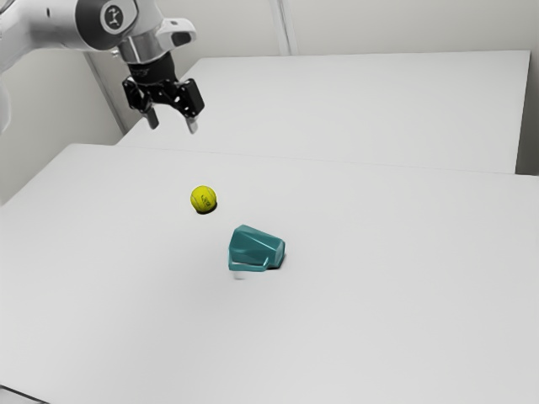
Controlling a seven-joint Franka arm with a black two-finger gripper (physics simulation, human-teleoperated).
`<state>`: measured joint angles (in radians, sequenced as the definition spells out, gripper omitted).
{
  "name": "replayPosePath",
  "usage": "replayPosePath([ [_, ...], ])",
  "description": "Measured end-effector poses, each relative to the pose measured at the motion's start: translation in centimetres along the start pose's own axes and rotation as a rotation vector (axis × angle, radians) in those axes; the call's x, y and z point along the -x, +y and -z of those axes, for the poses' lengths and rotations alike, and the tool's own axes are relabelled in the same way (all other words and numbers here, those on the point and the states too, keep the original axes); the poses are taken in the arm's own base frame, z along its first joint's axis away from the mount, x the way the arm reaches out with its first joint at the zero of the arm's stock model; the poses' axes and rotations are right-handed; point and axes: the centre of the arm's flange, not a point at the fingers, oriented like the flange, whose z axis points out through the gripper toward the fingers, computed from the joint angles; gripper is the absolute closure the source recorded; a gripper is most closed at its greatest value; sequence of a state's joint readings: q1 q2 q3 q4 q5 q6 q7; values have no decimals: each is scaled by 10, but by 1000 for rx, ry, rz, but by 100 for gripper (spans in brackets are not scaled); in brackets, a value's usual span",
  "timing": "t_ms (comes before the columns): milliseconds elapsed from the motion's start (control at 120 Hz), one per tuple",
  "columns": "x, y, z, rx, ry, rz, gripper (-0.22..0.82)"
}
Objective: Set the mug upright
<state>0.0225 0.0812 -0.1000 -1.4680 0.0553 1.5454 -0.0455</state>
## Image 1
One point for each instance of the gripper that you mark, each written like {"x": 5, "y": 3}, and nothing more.
{"x": 162, "y": 82}

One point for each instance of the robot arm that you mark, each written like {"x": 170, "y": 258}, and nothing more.
{"x": 63, "y": 21}

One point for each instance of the yellow tennis ball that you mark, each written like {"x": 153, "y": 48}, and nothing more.
{"x": 203, "y": 198}

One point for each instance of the teal faceted mug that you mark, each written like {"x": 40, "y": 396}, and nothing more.
{"x": 252, "y": 248}

